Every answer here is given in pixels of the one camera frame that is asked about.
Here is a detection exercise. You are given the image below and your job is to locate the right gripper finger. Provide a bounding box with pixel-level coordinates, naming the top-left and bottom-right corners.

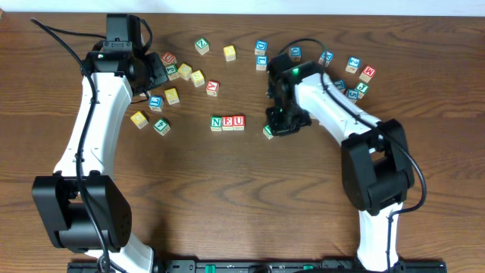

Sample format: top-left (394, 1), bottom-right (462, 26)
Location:
top-left (265, 107), bottom-right (288, 137)
top-left (290, 111), bottom-right (311, 131)

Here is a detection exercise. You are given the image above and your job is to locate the green R block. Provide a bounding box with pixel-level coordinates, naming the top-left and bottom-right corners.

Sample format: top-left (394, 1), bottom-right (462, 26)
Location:
top-left (263, 125), bottom-right (274, 140)

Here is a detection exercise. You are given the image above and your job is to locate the red u block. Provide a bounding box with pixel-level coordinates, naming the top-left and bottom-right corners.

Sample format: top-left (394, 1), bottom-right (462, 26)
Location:
top-left (233, 115), bottom-right (246, 130)
top-left (161, 52), bottom-right (177, 67)

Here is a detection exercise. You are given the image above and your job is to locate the red E block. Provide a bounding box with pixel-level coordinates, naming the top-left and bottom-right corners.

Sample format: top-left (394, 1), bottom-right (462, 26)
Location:
top-left (221, 116), bottom-right (234, 131)

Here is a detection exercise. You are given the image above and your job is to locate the blue S block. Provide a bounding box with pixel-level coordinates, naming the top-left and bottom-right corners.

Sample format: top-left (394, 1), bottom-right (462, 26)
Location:
top-left (346, 89), bottom-right (359, 103)

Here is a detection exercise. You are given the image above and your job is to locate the green N block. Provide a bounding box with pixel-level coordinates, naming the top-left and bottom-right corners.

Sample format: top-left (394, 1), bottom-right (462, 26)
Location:
top-left (210, 116), bottom-right (223, 131)

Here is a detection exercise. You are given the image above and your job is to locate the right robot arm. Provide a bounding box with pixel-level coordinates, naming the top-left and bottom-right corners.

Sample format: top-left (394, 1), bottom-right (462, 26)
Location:
top-left (266, 54), bottom-right (414, 271)

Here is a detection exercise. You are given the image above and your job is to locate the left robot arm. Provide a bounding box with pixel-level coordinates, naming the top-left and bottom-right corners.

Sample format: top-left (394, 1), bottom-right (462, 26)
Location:
top-left (32, 14), bottom-right (167, 272)

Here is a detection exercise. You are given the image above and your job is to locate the green J block left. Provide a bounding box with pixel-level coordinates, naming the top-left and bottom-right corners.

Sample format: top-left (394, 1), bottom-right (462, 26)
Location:
top-left (165, 64), bottom-right (180, 80)

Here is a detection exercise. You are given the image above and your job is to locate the green j block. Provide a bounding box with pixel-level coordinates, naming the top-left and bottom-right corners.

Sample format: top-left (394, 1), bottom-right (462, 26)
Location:
top-left (355, 82), bottom-right (369, 99)
top-left (165, 64), bottom-right (180, 80)

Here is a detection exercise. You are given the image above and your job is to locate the yellow block middle left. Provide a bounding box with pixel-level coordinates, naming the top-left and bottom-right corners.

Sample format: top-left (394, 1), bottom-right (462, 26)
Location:
top-left (164, 88), bottom-right (180, 105)

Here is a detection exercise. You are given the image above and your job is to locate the yellow block upper left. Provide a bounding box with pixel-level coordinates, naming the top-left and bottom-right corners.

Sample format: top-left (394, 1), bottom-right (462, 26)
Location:
top-left (177, 63), bottom-right (192, 80)

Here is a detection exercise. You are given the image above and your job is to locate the blue L block left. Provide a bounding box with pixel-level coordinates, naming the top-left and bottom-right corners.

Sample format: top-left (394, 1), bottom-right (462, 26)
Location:
top-left (149, 96), bottom-right (164, 112)

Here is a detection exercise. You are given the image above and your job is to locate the blue l block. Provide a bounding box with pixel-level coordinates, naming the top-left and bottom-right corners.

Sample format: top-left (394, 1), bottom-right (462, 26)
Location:
top-left (149, 96), bottom-right (164, 112)
top-left (256, 55), bottom-right (268, 71)

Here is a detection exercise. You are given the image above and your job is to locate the blue L block centre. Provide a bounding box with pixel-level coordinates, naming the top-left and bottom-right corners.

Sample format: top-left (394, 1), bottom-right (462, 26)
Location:
top-left (256, 55), bottom-right (268, 71)

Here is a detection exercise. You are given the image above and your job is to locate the blue D block right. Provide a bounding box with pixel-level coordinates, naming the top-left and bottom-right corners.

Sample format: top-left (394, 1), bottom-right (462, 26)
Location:
top-left (289, 46), bottom-right (302, 62)

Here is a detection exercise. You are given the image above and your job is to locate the blue d block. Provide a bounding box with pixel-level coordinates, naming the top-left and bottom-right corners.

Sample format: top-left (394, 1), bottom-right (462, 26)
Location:
top-left (255, 40), bottom-right (268, 55)
top-left (289, 46), bottom-right (302, 62)

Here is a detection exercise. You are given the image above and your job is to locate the yellow block beside R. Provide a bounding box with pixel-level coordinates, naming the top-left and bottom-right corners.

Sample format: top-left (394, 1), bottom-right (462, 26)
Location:
top-left (190, 70), bottom-right (205, 87)

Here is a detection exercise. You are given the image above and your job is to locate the blue D block upper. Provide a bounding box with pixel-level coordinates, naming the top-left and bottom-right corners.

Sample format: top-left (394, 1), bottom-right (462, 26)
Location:
top-left (255, 40), bottom-right (268, 55)

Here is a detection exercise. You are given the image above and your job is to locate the yellow block lower left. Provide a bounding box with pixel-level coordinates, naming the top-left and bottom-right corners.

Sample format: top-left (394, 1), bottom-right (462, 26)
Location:
top-left (130, 111), bottom-right (149, 129)

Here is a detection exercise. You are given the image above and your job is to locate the green 4 block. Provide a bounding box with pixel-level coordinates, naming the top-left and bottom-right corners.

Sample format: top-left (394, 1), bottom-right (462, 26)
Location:
top-left (153, 118), bottom-right (170, 136)

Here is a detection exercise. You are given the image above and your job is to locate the red A block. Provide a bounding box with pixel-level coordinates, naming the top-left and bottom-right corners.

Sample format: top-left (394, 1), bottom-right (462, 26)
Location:
top-left (206, 80), bottom-right (220, 96)

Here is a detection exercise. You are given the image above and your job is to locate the green Z block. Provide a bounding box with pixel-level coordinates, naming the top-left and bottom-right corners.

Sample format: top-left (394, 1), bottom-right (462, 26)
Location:
top-left (195, 37), bottom-right (210, 55)

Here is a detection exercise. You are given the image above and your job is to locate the blue X block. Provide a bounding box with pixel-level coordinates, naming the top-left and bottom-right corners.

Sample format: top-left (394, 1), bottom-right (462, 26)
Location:
top-left (318, 51), bottom-right (334, 67)

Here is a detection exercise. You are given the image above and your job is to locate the yellow O block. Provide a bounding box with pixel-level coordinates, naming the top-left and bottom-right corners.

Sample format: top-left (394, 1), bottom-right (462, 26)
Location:
top-left (223, 45), bottom-right (236, 62)

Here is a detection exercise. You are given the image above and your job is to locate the green J block right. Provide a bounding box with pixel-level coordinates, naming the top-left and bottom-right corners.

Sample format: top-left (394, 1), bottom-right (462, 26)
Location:
top-left (355, 82), bottom-right (369, 99)

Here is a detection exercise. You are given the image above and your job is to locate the blue Z block right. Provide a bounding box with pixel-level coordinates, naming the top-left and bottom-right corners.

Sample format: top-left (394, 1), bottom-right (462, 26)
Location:
top-left (345, 56), bottom-right (361, 74)

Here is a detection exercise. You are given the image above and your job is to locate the red M block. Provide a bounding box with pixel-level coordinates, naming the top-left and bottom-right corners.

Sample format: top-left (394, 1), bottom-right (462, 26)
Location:
top-left (359, 65), bottom-right (376, 83)

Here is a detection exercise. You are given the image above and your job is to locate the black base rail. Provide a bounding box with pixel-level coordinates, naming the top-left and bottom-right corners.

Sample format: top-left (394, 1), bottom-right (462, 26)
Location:
top-left (67, 258), bottom-right (447, 273)

